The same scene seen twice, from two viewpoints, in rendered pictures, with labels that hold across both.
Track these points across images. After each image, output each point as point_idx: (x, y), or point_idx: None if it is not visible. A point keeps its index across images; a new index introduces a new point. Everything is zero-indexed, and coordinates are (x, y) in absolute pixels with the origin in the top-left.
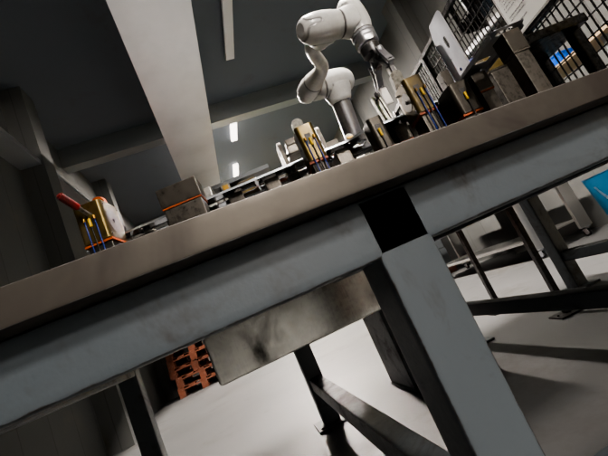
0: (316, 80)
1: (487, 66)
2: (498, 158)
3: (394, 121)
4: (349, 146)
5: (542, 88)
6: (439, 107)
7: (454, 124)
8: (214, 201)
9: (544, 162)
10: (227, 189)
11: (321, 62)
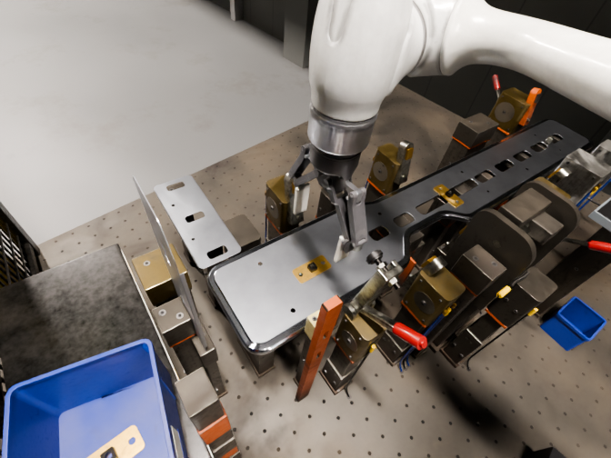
0: None
1: (184, 240)
2: None
3: (322, 233)
4: (386, 223)
5: None
6: (261, 280)
7: (264, 141)
8: (500, 160)
9: None
10: (469, 154)
11: (576, 103)
